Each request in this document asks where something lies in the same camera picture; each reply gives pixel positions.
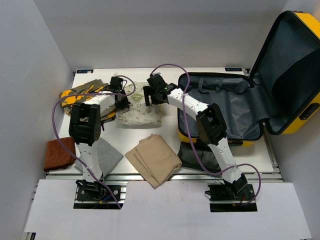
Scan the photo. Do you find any camouflage orange green garment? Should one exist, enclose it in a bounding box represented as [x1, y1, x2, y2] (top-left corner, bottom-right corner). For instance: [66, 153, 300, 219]
[59, 79, 116, 123]

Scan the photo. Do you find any white patterned cloth bag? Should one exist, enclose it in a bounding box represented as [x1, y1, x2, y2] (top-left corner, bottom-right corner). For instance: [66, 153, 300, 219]
[116, 82, 162, 126]

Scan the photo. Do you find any beige garment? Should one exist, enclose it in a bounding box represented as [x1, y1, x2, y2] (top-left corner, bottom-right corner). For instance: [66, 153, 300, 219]
[125, 134, 182, 189]

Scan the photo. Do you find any grey cloth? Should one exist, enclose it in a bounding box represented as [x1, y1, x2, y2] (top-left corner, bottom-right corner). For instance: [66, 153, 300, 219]
[75, 138, 123, 182]

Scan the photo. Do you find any brown fleece towel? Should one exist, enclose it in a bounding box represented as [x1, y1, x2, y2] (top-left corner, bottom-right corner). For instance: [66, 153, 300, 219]
[43, 139, 76, 172]

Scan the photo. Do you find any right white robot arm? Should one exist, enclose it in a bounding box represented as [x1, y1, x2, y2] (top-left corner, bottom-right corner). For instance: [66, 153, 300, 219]
[143, 74, 248, 200]

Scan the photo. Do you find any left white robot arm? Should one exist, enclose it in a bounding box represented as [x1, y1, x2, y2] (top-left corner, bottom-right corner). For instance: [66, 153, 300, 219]
[69, 76, 130, 182]

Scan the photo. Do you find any left blue table label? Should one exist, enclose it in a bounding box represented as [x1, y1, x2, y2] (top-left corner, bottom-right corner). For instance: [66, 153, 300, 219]
[76, 69, 94, 74]

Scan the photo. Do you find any blue table label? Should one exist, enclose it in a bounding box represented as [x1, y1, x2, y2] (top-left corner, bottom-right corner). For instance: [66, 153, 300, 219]
[76, 69, 94, 74]
[224, 67, 243, 72]

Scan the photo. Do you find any right blue table label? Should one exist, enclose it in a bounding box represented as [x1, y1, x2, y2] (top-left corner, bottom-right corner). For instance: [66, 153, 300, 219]
[224, 67, 243, 72]

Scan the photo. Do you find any black leather pouch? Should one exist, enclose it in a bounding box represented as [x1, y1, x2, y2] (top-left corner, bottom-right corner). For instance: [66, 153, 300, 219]
[176, 142, 226, 175]

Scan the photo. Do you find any yellow hard-shell suitcase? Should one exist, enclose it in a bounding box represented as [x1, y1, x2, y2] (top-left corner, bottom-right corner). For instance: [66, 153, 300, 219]
[178, 11, 320, 146]

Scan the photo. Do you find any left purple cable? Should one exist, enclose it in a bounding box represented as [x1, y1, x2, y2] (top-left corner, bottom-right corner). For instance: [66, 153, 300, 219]
[51, 75, 137, 210]

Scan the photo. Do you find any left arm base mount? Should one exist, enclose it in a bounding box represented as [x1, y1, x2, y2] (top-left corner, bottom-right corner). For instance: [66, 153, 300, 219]
[73, 179, 127, 210]

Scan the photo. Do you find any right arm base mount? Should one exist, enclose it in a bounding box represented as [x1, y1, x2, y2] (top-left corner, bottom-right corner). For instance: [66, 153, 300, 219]
[204, 184, 258, 213]

